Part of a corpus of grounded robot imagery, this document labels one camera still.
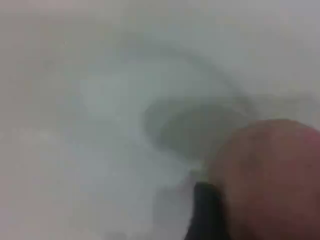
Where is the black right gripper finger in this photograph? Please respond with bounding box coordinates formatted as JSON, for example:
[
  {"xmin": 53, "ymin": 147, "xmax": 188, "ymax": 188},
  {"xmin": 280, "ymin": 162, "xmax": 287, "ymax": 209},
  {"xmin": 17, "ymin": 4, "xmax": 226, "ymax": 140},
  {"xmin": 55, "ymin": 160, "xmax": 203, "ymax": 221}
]
[{"xmin": 185, "ymin": 181, "xmax": 227, "ymax": 240}]

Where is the pale pink peach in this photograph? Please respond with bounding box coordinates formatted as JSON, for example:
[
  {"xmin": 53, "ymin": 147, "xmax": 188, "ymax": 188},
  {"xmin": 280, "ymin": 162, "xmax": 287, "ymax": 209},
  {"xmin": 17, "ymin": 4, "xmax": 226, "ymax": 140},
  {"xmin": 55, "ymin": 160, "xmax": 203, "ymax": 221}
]
[{"xmin": 209, "ymin": 118, "xmax": 320, "ymax": 240}]

